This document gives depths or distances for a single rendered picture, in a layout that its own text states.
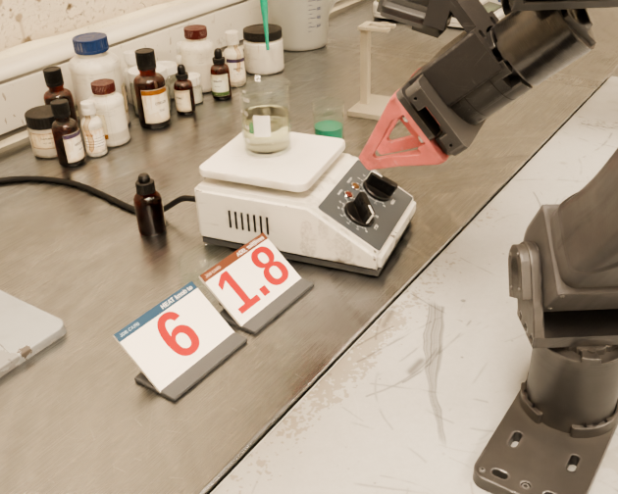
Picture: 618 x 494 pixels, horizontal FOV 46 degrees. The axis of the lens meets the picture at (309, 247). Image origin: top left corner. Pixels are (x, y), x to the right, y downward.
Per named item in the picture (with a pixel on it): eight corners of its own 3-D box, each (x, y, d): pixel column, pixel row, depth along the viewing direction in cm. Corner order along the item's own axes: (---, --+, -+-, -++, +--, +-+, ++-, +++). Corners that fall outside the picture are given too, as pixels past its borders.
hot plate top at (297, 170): (348, 146, 78) (348, 138, 78) (305, 194, 69) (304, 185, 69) (249, 132, 83) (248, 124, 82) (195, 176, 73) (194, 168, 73)
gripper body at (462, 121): (397, 95, 56) (476, 37, 51) (434, 57, 64) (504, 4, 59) (448, 162, 57) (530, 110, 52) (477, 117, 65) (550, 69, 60)
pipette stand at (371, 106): (417, 105, 110) (421, 19, 104) (397, 123, 104) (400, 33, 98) (368, 98, 114) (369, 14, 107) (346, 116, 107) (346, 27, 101)
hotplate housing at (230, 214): (416, 219, 80) (420, 152, 76) (380, 281, 70) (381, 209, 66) (237, 189, 88) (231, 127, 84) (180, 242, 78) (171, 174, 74)
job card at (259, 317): (314, 285, 70) (312, 249, 68) (255, 335, 64) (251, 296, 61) (264, 267, 73) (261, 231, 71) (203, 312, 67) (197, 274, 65)
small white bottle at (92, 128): (84, 152, 99) (74, 100, 95) (105, 147, 100) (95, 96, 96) (88, 159, 97) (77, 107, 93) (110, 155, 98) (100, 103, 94)
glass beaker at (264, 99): (301, 157, 75) (297, 80, 71) (251, 167, 74) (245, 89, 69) (281, 136, 80) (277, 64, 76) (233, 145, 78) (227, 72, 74)
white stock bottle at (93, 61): (107, 136, 104) (90, 46, 97) (71, 128, 107) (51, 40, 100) (140, 120, 109) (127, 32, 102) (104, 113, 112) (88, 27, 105)
